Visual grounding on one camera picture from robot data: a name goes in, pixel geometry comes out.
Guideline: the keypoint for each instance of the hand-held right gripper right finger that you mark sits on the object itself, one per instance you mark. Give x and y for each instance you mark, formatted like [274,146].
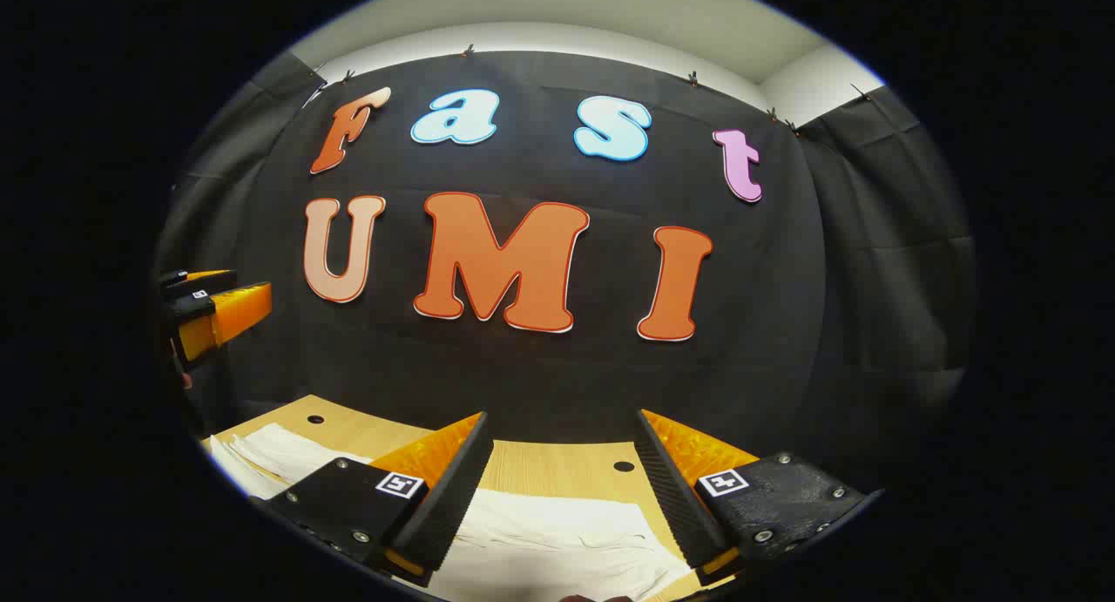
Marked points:
[675,497]

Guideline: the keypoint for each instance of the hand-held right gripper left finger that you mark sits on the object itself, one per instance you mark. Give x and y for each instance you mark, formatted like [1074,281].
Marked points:
[453,497]

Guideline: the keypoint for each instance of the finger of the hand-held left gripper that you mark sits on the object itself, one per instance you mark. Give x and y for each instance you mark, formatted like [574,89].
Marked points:
[205,280]
[231,310]

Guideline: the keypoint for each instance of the white jeans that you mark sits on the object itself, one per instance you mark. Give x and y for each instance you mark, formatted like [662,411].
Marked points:
[557,541]

